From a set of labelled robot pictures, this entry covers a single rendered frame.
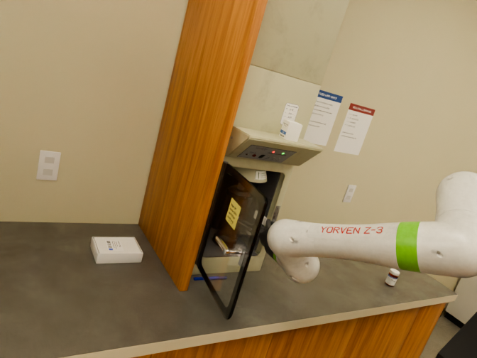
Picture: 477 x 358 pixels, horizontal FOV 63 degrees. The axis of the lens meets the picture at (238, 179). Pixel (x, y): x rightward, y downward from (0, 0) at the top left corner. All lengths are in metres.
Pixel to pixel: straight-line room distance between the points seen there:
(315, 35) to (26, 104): 1.01
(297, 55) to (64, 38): 0.79
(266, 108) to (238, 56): 0.24
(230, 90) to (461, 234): 0.70
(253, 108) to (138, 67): 0.51
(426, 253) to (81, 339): 0.86
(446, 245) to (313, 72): 0.76
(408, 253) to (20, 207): 1.33
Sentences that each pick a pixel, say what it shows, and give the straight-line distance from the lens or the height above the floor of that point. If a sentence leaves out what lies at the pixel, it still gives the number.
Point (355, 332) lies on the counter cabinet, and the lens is 1.82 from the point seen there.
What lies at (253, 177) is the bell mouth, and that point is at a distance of 1.42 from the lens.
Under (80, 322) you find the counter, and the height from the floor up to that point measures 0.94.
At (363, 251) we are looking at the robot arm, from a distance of 0.99.
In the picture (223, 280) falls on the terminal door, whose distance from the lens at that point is 1.22.
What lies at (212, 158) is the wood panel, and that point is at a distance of 1.19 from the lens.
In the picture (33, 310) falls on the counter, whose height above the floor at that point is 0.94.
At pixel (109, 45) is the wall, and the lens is 1.54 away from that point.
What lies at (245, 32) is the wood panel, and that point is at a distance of 1.16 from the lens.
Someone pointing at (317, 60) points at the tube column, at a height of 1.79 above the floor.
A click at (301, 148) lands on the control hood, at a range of 1.33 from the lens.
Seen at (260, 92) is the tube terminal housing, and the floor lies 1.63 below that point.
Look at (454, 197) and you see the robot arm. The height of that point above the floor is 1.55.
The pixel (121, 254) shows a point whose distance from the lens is 1.44.
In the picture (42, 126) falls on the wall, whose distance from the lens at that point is 1.56.
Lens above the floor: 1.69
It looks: 16 degrees down
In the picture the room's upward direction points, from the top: 16 degrees clockwise
